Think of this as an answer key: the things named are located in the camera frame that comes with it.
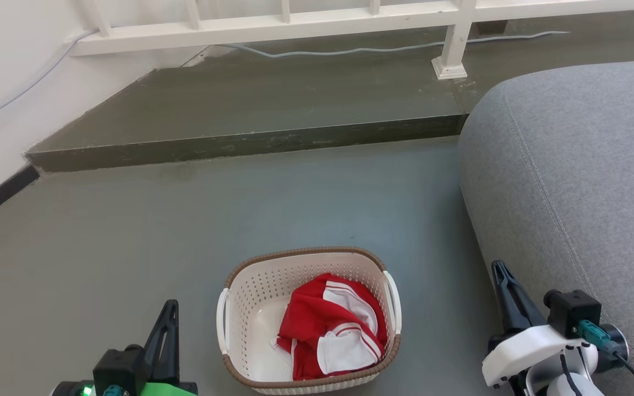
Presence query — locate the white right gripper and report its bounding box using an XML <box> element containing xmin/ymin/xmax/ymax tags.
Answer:
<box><xmin>482</xmin><ymin>260</ymin><xmax>598</xmax><ymax>389</ymax></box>

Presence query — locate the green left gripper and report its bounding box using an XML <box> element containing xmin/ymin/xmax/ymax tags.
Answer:
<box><xmin>50</xmin><ymin>300</ymin><xmax>199</xmax><ymax>396</ymax></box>

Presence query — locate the cream laundry basket brown rim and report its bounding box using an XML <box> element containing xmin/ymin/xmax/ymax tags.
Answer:
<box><xmin>216</xmin><ymin>246</ymin><xmax>403</xmax><ymax>395</ymax></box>

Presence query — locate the red and white garment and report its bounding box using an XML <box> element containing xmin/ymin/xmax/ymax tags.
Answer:
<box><xmin>276</xmin><ymin>273</ymin><xmax>389</xmax><ymax>381</ymax></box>

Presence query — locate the grey fabric sofa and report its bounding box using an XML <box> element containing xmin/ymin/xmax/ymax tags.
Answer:
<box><xmin>457</xmin><ymin>58</ymin><xmax>634</xmax><ymax>396</ymax></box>

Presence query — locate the dark pillar behind railing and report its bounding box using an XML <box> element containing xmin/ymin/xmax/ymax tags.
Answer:
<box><xmin>471</xmin><ymin>20</ymin><xmax>508</xmax><ymax>37</ymax></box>

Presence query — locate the white wooden railing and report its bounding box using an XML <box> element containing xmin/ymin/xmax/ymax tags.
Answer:
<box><xmin>69</xmin><ymin>0</ymin><xmax>634</xmax><ymax>81</ymax></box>

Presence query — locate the teal right camera connector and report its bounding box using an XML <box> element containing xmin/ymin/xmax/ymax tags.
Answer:
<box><xmin>577</xmin><ymin>320</ymin><xmax>613</xmax><ymax>353</ymax></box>

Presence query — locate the thin grey cable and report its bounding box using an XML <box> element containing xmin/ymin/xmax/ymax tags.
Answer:
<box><xmin>0</xmin><ymin>29</ymin><xmax>571</xmax><ymax>139</ymax></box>

